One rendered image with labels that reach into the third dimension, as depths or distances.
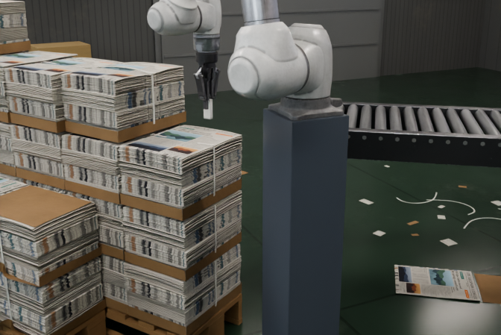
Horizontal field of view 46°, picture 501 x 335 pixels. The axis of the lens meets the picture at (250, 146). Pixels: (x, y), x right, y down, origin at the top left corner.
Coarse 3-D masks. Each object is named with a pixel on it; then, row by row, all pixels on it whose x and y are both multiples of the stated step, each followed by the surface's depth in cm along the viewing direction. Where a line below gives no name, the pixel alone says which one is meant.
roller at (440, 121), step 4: (436, 108) 280; (432, 112) 278; (436, 112) 274; (440, 112) 273; (432, 116) 274; (436, 116) 267; (440, 116) 265; (436, 120) 262; (440, 120) 259; (444, 120) 260; (436, 124) 259; (440, 124) 254; (444, 124) 252; (436, 128) 256; (440, 128) 248; (444, 128) 245; (448, 128) 247; (444, 132) 240; (448, 132) 240
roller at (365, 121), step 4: (364, 108) 282; (368, 108) 281; (364, 112) 274; (368, 112) 274; (364, 116) 266; (368, 116) 266; (360, 120) 265; (364, 120) 259; (368, 120) 260; (360, 124) 257; (364, 124) 253; (368, 124) 254; (368, 128) 247
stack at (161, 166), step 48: (0, 144) 247; (48, 144) 232; (96, 144) 218; (144, 144) 213; (192, 144) 214; (240, 144) 228; (144, 192) 211; (192, 192) 206; (240, 192) 234; (144, 240) 217; (192, 240) 211; (144, 288) 222; (192, 288) 217
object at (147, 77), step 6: (108, 66) 237; (132, 72) 224; (138, 72) 224; (144, 72) 225; (150, 78) 222; (150, 84) 223; (156, 84) 225; (150, 90) 223; (156, 90) 226; (150, 96) 223; (156, 96) 226; (150, 102) 224; (156, 102) 226; (150, 108) 224; (156, 108) 226; (150, 114) 224; (156, 114) 227; (150, 120) 225
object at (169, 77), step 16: (112, 64) 242; (128, 64) 241; (144, 64) 240; (160, 64) 240; (160, 80) 226; (176, 80) 234; (160, 96) 228; (176, 96) 235; (160, 112) 229; (176, 112) 237
